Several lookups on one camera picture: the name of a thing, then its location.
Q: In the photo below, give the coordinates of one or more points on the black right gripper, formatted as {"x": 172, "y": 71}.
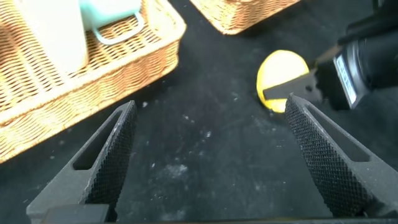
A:
{"x": 335, "y": 84}

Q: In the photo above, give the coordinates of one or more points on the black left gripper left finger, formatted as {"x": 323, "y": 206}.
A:
{"x": 99, "y": 174}

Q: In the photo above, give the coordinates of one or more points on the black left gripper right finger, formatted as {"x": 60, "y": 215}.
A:
{"x": 335, "y": 174}

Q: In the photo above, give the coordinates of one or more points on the large yellow lemon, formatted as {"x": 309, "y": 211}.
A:
{"x": 280, "y": 68}

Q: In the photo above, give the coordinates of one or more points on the black table cloth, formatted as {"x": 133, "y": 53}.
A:
{"x": 202, "y": 140}

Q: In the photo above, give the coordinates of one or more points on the white bottle with blue cap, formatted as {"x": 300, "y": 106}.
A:
{"x": 56, "y": 34}

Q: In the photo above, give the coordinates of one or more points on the mint green mug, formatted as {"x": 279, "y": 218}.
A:
{"x": 109, "y": 12}

